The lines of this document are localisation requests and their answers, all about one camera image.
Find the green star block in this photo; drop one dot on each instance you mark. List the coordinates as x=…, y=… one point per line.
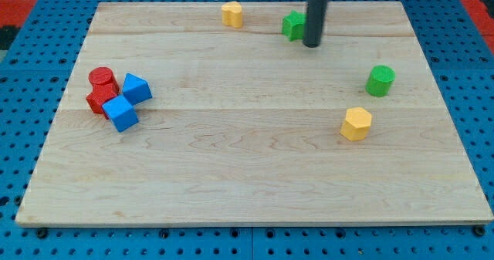
x=293, y=25

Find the blue cube block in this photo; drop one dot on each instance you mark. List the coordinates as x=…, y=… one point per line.
x=121, y=113

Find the red cylinder block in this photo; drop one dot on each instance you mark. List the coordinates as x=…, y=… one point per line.
x=101, y=76

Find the blue triangle block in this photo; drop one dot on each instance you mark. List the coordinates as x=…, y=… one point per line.
x=136, y=89

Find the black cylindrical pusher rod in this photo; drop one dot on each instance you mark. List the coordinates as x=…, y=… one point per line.
x=315, y=17

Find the red star block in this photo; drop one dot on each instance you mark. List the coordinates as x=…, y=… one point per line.
x=99, y=95

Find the yellow hexagon block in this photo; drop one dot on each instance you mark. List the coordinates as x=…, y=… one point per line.
x=356, y=124

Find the yellow heart block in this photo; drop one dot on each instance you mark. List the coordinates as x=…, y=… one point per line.
x=232, y=14

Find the green cylinder block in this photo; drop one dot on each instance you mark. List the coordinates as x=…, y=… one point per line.
x=380, y=80

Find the light wooden board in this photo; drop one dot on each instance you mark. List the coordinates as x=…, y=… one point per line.
x=243, y=128

